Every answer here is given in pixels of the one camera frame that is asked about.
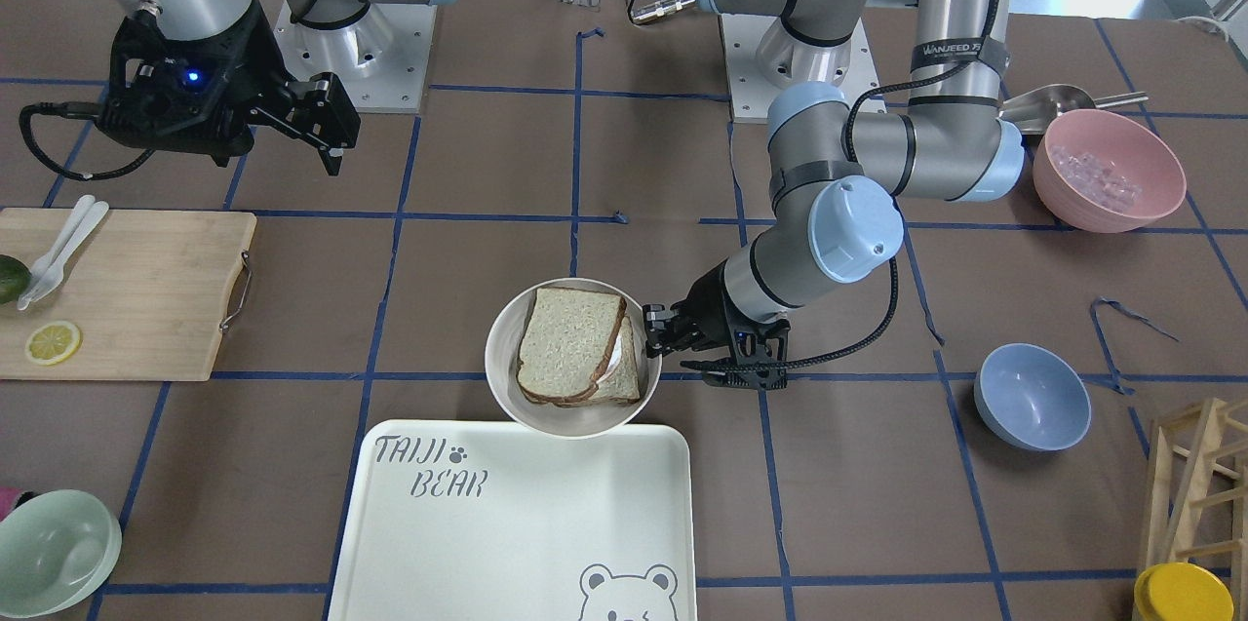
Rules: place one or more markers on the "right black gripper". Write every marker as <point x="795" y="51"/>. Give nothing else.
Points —
<point x="255" y="58"/>

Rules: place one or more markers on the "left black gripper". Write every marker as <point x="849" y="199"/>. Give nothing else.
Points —
<point x="709" y="303"/>

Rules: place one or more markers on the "bread slice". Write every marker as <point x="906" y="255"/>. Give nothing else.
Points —
<point x="567" y="336"/>
<point x="621" y="384"/>

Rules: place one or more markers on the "white round plate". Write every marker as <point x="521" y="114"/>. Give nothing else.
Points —
<point x="501" y="363"/>

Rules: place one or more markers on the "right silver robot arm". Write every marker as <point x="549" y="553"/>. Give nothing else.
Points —
<point x="186" y="20"/>

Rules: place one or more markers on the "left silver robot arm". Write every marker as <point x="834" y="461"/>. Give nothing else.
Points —
<point x="837" y="169"/>

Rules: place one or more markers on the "bread slice under egg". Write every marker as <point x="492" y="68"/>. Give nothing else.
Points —
<point x="621" y="384"/>

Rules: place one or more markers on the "fried egg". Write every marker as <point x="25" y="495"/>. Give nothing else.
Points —
<point x="615" y="353"/>

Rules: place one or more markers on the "white plastic fork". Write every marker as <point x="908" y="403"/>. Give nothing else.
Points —
<point x="42" y="264"/>

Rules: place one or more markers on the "wooden cutting board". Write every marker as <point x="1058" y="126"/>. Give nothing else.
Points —
<point x="148" y="290"/>

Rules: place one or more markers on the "cream bear tray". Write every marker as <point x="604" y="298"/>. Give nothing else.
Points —
<point x="461" y="520"/>

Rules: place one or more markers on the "white plastic spoon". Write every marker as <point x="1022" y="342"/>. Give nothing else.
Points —
<point x="54" y="276"/>

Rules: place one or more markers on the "green avocado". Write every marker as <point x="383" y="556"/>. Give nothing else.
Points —
<point x="14" y="279"/>

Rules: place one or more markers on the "lemon slice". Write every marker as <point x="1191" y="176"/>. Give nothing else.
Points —
<point x="53" y="343"/>

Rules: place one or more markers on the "blue bowl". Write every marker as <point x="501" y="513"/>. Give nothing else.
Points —
<point x="1032" y="399"/>

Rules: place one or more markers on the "metal scoop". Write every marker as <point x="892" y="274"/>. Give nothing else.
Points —
<point x="1033" y="111"/>

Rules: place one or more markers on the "pink bowl with ice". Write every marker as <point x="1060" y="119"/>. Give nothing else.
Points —
<point x="1100" y="172"/>

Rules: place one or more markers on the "pink cloth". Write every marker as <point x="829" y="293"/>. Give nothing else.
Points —
<point x="11" y="498"/>

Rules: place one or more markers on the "green bowl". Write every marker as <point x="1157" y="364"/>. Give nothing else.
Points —
<point x="56" y="550"/>

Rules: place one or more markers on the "wooden rack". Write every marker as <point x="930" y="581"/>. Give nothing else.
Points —
<point x="1197" y="462"/>

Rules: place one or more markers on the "yellow lid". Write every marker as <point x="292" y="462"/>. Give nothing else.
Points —
<point x="1181" y="591"/>

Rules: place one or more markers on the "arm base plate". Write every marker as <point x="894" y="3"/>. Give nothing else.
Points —
<point x="390" y="65"/>
<point x="762" y="60"/>

